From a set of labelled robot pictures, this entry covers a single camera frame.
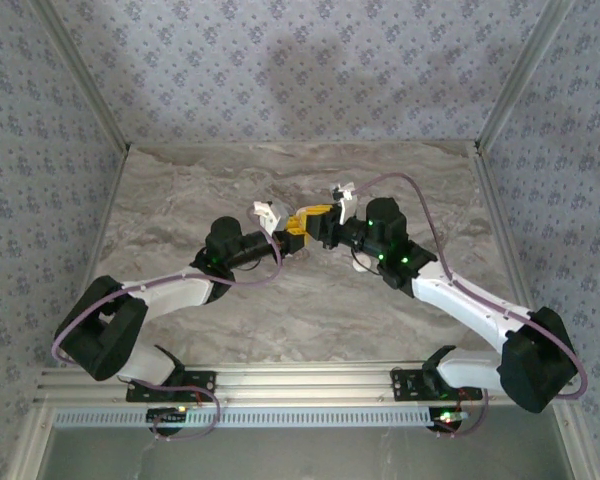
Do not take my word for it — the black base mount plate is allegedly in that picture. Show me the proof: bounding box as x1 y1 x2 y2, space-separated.
389 368 484 401
125 368 218 404

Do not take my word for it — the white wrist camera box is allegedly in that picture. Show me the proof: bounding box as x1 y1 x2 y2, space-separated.
251 199 290 236
329 182 360 225

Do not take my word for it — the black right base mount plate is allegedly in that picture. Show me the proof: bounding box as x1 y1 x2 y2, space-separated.
389 368 484 401

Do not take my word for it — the grey slotted cable duct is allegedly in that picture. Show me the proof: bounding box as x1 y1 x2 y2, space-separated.
53 405 462 430

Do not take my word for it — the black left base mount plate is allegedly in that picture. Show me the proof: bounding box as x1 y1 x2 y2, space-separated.
125 368 218 404

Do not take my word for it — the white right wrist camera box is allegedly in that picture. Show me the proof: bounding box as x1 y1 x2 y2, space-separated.
329 182 360 225

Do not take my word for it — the small circuit board green light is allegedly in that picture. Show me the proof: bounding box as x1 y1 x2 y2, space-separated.
428 407 469 432
146 407 190 425

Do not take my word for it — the aluminium frame corner post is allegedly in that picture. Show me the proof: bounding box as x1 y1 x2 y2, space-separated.
29 0 132 152
474 0 577 152

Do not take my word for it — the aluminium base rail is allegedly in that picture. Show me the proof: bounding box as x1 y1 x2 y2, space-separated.
34 362 579 405

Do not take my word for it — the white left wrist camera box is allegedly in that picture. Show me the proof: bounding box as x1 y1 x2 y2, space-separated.
251 199 290 236

